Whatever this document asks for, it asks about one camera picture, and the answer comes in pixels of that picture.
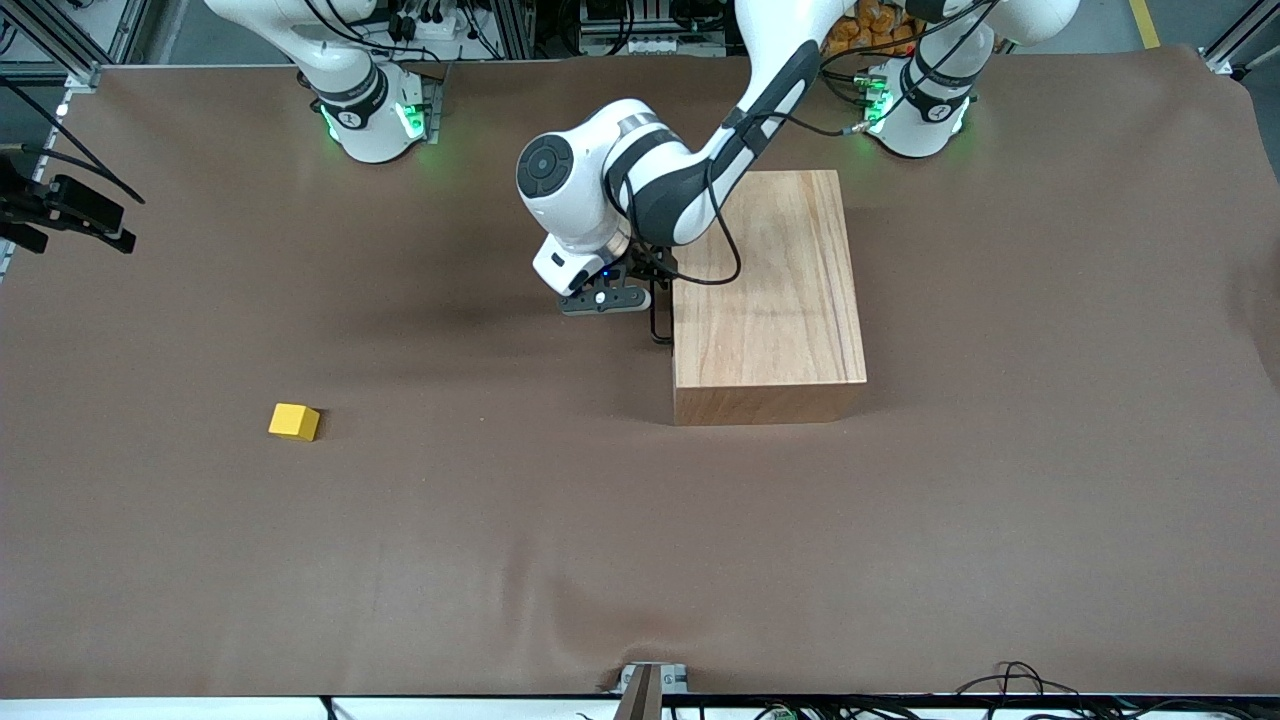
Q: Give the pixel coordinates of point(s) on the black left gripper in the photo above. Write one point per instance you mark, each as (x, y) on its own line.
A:
(648, 272)

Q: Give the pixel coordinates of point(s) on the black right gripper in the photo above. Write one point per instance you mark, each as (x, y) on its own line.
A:
(40, 205)

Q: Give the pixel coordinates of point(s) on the yellow wooden block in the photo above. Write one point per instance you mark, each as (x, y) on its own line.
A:
(293, 422)

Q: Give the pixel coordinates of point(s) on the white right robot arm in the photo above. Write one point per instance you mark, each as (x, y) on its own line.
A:
(360, 110)

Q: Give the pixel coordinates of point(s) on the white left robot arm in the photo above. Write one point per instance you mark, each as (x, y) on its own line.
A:
(580, 180)

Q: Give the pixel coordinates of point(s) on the light wooden cabinet box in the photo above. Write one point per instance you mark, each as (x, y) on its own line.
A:
(790, 300)

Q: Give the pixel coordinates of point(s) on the metal equipment rack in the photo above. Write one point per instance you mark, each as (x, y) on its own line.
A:
(650, 45)

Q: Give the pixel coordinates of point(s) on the brown table cover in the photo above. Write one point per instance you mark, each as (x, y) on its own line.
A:
(450, 550)

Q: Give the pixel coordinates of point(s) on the orange packed bags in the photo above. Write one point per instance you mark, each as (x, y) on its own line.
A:
(875, 20)

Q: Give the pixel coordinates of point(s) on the power strip with plugs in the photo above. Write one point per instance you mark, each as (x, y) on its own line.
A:
(430, 20)

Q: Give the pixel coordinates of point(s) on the aluminium frame corner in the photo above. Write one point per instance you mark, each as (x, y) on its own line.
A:
(80, 74)
(1225, 58)

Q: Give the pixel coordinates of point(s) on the metal table edge bracket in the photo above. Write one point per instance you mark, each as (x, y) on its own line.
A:
(650, 690)

